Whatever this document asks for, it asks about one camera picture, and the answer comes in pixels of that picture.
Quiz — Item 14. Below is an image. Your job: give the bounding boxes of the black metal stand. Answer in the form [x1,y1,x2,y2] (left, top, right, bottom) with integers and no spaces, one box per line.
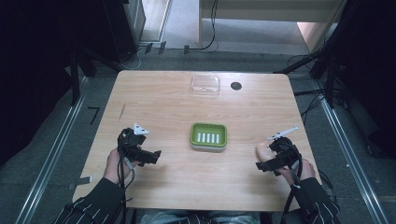
[64,45,125,107]
[273,31,347,109]

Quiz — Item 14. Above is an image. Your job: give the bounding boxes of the black floor cables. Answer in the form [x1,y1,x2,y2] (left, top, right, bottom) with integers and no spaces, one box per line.
[292,52,331,127]

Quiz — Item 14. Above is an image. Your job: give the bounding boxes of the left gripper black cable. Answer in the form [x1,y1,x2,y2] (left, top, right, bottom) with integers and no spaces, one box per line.
[116,146,136,224]

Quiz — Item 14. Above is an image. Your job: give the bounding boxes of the dark cabinet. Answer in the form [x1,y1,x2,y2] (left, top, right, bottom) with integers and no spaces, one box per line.
[101,0,147,63]

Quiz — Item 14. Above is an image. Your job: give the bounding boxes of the clear plastic container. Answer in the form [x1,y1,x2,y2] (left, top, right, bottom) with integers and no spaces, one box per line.
[190,75,221,96]

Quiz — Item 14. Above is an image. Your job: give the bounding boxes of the black hanging cable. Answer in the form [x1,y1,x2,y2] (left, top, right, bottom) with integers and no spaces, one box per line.
[183,0,219,56]

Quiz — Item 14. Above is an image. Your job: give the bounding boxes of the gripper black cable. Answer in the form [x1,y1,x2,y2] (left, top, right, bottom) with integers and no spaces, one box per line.
[280,141,304,224]
[116,146,136,224]

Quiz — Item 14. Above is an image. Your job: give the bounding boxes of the light wooden desk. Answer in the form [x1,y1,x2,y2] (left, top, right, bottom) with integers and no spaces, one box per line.
[198,0,348,54]

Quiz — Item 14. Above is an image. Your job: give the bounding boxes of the person's left hand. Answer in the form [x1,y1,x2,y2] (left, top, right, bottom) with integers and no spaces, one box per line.
[103,147,142,186]

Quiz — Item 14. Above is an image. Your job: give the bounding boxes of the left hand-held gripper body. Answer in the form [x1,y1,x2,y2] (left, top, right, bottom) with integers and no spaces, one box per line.
[117,122,151,163]

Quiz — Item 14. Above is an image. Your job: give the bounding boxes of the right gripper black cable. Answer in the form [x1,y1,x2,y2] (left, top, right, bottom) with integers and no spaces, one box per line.
[280,141,304,224]

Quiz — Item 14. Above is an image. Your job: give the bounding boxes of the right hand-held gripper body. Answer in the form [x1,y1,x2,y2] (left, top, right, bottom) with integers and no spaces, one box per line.
[266,125,304,175]

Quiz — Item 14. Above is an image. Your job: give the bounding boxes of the green soap dish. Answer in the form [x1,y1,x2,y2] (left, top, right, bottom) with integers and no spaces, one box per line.
[189,122,228,153]

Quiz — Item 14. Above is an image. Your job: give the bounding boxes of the person's legs in jeans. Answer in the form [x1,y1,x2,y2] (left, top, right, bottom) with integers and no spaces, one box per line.
[136,208,262,224]

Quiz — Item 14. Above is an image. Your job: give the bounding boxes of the metal floor rail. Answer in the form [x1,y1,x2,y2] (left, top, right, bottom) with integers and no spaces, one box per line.
[312,78,390,224]
[14,76,91,224]

